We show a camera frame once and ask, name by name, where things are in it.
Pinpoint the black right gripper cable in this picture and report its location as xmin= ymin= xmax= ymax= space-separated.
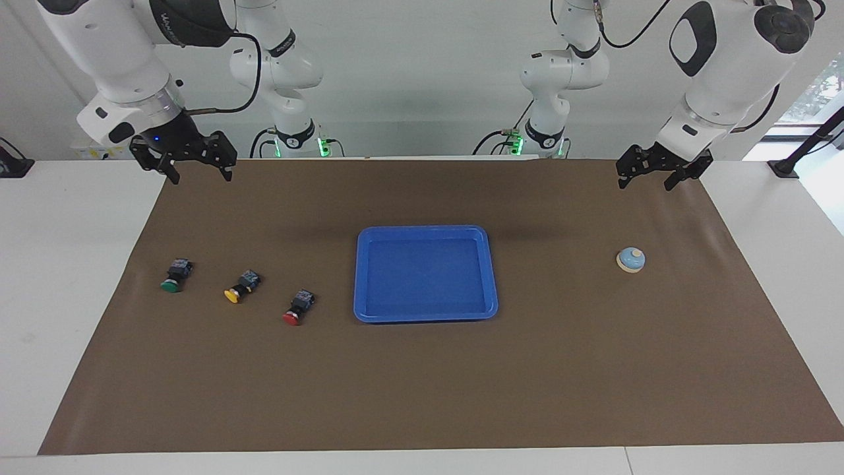
xmin=183 ymin=32 xmax=263 ymax=117

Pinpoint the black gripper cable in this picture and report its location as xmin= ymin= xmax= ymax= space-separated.
xmin=731 ymin=82 xmax=782 ymax=134
xmin=183 ymin=32 xmax=263 ymax=117

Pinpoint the brown table mat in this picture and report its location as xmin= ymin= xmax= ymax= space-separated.
xmin=38 ymin=158 xmax=844 ymax=456

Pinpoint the white box with yellow labels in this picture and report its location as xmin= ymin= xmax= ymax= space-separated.
xmin=71 ymin=142 xmax=133 ymax=160

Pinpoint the black arm base cable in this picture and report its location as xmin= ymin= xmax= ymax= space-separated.
xmin=249 ymin=127 xmax=278 ymax=159
xmin=471 ymin=99 xmax=533 ymax=157

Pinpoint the black left arm base cable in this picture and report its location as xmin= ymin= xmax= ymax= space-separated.
xmin=471 ymin=99 xmax=533 ymax=157

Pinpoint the yellow push button switch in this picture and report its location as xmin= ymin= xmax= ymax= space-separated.
xmin=224 ymin=269 xmax=262 ymax=305

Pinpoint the black table clamp mount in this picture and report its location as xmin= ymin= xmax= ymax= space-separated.
xmin=0 ymin=137 xmax=35 ymax=179

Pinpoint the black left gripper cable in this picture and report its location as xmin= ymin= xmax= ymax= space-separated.
xmin=731 ymin=82 xmax=782 ymax=134

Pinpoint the red push button switch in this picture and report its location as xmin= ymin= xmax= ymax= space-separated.
xmin=282 ymin=289 xmax=316 ymax=327

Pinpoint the green push button switch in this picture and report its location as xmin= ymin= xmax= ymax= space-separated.
xmin=160 ymin=259 xmax=193 ymax=294

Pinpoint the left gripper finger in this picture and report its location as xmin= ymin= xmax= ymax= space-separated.
xmin=617 ymin=144 xmax=652 ymax=191
xmin=664 ymin=162 xmax=701 ymax=192

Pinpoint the window with green foliage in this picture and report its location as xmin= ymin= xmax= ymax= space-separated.
xmin=778 ymin=53 xmax=844 ymax=126

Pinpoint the black right arm base cable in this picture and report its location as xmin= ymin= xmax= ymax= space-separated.
xmin=249 ymin=127 xmax=278 ymax=159

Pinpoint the blue plastic tray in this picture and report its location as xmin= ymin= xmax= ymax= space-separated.
xmin=353 ymin=225 xmax=499 ymax=324

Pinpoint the light blue call bell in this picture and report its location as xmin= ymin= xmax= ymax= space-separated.
xmin=616 ymin=247 xmax=646 ymax=274

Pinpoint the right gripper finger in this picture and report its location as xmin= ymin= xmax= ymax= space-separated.
xmin=130 ymin=136 xmax=180 ymax=185
xmin=206 ymin=131 xmax=237 ymax=182

